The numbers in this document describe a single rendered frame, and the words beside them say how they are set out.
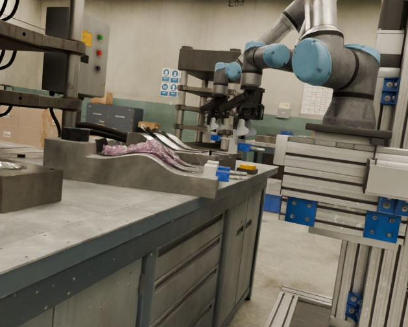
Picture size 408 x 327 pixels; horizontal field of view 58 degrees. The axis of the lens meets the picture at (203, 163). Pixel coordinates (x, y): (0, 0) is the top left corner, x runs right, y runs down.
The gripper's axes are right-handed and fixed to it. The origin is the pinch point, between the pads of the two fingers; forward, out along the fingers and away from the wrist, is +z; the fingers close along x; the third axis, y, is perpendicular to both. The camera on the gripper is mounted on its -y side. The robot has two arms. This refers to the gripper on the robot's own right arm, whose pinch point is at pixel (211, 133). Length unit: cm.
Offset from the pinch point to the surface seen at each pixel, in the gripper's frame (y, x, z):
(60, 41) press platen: -44, -60, -33
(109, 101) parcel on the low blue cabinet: -540, 449, -26
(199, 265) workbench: 34, -56, 44
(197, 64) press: -208, 294, -86
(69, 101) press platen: -42, -56, -8
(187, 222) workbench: 38, -74, 25
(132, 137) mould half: -2, -57, 3
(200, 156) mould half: 27, -52, 7
